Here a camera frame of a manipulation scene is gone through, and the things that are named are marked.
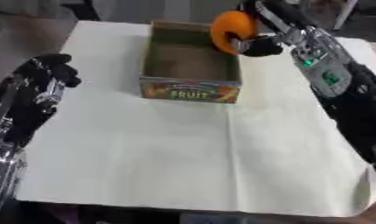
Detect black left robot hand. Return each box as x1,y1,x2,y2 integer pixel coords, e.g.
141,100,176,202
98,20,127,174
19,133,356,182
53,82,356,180
0,53,84,148

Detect orange toy fruit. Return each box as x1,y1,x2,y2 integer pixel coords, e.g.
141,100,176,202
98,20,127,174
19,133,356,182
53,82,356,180
209,10,261,55

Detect cardboard box with printed front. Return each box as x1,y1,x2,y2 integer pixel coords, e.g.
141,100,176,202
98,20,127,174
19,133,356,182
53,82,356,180
137,20,243,104

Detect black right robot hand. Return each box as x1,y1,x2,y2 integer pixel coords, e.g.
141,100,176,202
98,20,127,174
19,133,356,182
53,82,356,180
226,0,317,58

